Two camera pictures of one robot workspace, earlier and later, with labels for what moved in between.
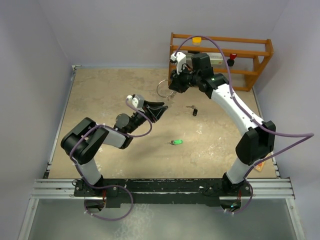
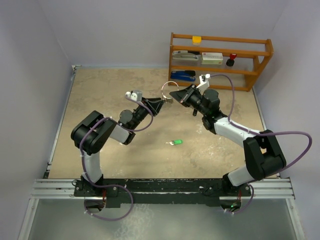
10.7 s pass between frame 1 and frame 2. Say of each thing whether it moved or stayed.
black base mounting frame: stayed
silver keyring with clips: moved
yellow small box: stayed
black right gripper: moved
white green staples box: stayed
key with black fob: stayed
